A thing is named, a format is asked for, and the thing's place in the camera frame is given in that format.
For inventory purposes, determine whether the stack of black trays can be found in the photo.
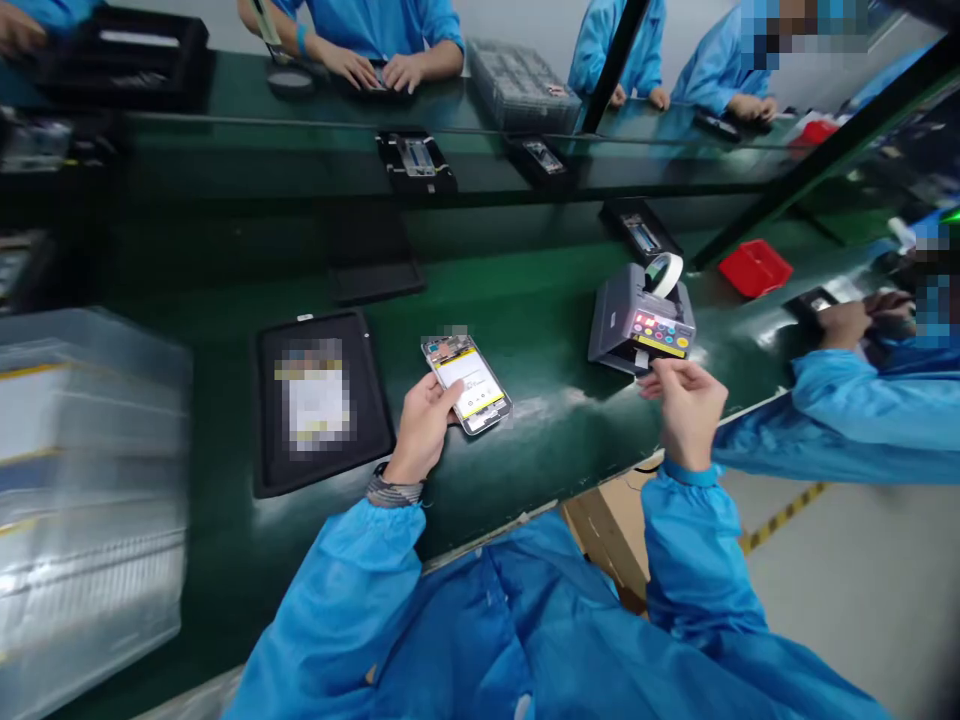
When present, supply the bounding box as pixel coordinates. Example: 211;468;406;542
32;5;212;115

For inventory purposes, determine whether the red plastic box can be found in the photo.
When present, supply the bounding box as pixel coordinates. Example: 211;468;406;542
790;117;841;153
717;239;795;301

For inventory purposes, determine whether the grey tape dispenser machine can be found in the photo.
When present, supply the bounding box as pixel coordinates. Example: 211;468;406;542
587;263;698;375

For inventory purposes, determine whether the person's left hand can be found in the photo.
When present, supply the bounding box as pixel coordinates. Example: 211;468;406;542
380;371;469;486

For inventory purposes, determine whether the green frame beam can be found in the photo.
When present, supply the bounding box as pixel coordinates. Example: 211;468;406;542
688;29;960;273

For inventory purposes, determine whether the empty black tray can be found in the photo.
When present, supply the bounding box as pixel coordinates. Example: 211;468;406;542
325;208;428;308

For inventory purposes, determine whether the white tape roll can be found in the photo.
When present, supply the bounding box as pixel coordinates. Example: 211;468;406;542
643;253;685;303

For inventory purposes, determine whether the stack of clear plastic trays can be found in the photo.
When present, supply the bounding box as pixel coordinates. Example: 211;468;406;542
0;305;194;720
465;38;583;136

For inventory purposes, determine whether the person's body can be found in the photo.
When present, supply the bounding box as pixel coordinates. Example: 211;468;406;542
367;511;759;720

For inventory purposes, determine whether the cardboard box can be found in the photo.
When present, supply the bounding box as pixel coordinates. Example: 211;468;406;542
560;448;670;618

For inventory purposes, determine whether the person's right hand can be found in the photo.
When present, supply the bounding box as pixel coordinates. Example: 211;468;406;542
635;359;730;476

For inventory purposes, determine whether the black tray with phone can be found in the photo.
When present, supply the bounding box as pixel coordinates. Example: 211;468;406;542
252;308;397;501

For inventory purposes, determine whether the black phone fixture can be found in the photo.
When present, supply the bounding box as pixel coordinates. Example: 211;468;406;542
692;107;745;145
597;196;685;265
374;130;460;199
782;286;841;322
503;133;580;190

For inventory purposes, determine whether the smartphone with battery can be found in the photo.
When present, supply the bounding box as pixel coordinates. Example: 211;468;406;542
420;334;514;437

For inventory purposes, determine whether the black frame post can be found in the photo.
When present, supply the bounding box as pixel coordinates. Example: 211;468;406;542
579;0;652;137

